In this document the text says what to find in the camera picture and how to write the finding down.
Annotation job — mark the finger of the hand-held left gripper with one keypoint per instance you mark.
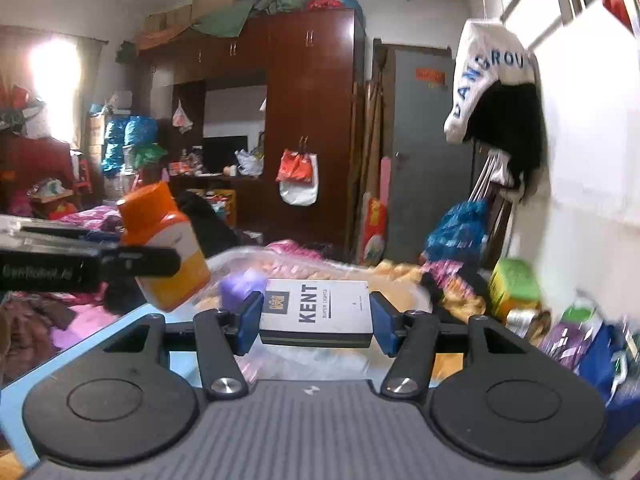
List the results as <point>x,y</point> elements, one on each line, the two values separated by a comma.
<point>70,235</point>
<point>142,261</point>

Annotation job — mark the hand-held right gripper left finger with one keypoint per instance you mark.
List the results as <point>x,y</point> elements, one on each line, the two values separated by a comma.
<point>250,321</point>

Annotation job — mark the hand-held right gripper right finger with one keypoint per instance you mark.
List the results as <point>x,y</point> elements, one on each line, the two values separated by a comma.
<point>384,322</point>

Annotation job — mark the orange cap bottle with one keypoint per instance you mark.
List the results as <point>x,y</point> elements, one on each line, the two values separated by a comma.
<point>165,245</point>

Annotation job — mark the purple tissue pack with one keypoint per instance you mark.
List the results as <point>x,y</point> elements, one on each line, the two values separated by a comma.
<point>242,287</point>

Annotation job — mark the white cigarette box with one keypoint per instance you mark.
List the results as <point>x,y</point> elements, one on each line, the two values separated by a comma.
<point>315,310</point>

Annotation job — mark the pink floral blanket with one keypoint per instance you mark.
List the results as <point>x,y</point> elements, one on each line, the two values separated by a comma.
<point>90,222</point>

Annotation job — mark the red stool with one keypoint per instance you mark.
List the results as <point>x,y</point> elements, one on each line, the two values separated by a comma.
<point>84,172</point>

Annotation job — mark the yellow blanket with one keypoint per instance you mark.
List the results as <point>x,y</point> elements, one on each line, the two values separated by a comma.
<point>450,295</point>

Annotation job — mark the black clothing pile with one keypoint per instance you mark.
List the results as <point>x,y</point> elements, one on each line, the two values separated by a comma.
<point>207,225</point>

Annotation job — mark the red printed bag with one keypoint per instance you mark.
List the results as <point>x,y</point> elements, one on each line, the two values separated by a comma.
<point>377,232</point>

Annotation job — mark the green plastic bag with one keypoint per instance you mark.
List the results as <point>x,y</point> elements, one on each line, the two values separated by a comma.
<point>150,156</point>

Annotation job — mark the pile of blue bags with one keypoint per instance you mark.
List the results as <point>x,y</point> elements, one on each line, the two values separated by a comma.
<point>127,142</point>

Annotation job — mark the blue plastic bag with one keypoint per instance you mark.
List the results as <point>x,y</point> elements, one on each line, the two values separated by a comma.
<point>457,230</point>

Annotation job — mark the black television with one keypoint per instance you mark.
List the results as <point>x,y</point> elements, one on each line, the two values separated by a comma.
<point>225,154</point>

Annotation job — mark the green box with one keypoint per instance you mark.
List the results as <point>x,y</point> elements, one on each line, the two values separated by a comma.
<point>515,285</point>

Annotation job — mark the pink board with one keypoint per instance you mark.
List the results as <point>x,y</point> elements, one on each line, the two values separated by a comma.
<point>386,180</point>

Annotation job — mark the white plastic bag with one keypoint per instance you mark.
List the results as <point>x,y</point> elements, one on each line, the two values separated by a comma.
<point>250,162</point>

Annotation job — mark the pink and white hanging bag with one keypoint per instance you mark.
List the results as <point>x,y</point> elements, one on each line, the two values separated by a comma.
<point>182,117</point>

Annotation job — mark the grey curtain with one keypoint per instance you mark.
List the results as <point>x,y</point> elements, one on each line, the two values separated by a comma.
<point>92,80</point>

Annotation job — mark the red and white hanging bag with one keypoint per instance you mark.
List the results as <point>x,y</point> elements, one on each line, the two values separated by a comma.
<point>296,170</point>

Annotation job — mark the leaning wooden boards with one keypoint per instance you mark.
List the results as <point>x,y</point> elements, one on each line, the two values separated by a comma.
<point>370,160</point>

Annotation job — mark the grey door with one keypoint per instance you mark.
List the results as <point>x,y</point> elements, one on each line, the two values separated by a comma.
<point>430,160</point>

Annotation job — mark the folded metal rack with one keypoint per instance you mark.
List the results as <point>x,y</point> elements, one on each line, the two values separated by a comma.
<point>492,180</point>

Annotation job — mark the purple printed packet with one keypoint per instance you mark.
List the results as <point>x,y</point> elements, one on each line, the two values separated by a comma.
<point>570,345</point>

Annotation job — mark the brown wooden wardrobe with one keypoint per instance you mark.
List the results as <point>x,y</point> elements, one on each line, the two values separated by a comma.
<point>310,125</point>

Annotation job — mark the black hanging garment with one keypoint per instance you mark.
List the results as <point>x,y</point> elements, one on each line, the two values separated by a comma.
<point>510,130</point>

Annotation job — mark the blue tote bag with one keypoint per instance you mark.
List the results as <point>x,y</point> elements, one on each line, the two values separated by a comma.
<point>615,365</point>

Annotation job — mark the red door sign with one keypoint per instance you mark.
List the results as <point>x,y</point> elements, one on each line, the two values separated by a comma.
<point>430,76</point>

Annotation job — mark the cardboard boxes on wardrobe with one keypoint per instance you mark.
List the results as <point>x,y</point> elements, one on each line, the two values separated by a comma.
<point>185,10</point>

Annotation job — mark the green cloth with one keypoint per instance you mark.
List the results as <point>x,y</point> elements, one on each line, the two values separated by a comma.
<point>240,15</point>

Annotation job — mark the white hooded sweatshirt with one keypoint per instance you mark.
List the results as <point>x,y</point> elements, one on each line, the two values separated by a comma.
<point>480,65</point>

